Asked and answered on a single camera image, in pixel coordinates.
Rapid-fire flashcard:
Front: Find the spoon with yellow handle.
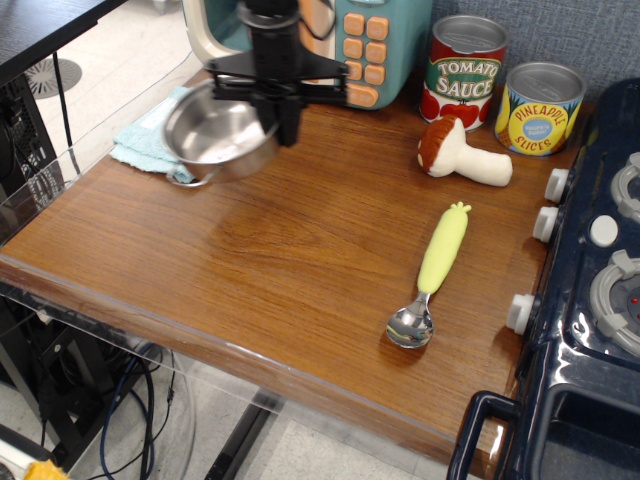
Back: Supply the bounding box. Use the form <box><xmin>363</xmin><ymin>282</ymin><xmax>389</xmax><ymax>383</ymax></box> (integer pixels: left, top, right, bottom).
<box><xmin>386</xmin><ymin>202</ymin><xmax>472</xmax><ymax>349</ymax></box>

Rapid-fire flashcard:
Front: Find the black cable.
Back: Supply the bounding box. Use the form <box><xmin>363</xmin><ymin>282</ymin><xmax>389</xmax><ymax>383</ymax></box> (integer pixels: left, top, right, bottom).
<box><xmin>89</xmin><ymin>349</ymin><xmax>176</xmax><ymax>480</ymax></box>

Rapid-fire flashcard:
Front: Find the plush mushroom toy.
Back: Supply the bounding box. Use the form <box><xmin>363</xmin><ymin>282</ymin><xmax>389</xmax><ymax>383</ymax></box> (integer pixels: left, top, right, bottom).
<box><xmin>417</xmin><ymin>115</ymin><xmax>513</xmax><ymax>187</ymax></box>

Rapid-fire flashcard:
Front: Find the blue cable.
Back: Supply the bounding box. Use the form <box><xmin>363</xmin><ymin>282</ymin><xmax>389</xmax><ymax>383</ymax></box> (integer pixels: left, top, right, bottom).
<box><xmin>99</xmin><ymin>344</ymin><xmax>156</xmax><ymax>480</ymax></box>

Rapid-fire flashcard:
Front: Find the black side desk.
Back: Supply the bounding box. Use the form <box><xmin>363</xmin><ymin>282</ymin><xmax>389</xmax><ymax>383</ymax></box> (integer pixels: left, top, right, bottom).
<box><xmin>1</xmin><ymin>0</ymin><xmax>124</xmax><ymax>86</ymax></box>

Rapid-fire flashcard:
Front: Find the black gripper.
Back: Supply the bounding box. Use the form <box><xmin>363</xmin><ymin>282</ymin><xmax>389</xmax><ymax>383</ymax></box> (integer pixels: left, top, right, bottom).
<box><xmin>206</xmin><ymin>22</ymin><xmax>348</xmax><ymax>147</ymax></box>

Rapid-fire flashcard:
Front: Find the dark blue toy stove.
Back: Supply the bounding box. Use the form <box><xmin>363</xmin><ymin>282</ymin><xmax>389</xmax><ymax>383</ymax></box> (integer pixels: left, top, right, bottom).
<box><xmin>447</xmin><ymin>79</ymin><xmax>639</xmax><ymax>479</ymax></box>

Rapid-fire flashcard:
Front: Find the tomato sauce can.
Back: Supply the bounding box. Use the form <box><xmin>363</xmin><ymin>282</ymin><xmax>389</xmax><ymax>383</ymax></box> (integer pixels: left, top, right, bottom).
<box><xmin>420</xmin><ymin>15</ymin><xmax>509</xmax><ymax>131</ymax></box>

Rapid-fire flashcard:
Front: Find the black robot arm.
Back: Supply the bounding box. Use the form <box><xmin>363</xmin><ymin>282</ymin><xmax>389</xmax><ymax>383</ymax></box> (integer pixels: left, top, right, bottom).
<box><xmin>207</xmin><ymin>1</ymin><xmax>349</xmax><ymax>147</ymax></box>

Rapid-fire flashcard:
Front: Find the stainless steel pot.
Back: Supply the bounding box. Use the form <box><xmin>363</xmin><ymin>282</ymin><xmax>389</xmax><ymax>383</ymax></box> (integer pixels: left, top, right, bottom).
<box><xmin>162</xmin><ymin>80</ymin><xmax>279</xmax><ymax>188</ymax></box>

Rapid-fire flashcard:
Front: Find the pineapple slices can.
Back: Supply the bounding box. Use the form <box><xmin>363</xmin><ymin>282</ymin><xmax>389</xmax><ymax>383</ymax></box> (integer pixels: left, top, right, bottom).
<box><xmin>494</xmin><ymin>62</ymin><xmax>587</xmax><ymax>157</ymax></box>

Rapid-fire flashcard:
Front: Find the light blue towel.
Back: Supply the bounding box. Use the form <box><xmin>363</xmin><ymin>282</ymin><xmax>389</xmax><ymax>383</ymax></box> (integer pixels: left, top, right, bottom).
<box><xmin>111</xmin><ymin>86</ymin><xmax>195</xmax><ymax>185</ymax></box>

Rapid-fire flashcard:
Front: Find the white stove knob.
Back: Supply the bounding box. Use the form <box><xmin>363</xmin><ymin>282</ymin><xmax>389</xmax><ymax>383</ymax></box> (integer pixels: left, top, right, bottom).
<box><xmin>533</xmin><ymin>206</ymin><xmax>559</xmax><ymax>243</ymax></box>
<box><xmin>544</xmin><ymin>168</ymin><xmax>570</xmax><ymax>204</ymax></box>
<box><xmin>506</xmin><ymin>294</ymin><xmax>535</xmax><ymax>335</ymax></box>

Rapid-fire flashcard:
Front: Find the teal toy microwave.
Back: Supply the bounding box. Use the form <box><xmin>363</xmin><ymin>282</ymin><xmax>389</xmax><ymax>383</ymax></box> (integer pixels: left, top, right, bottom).
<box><xmin>182</xmin><ymin>1</ymin><xmax>432</xmax><ymax>110</ymax></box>

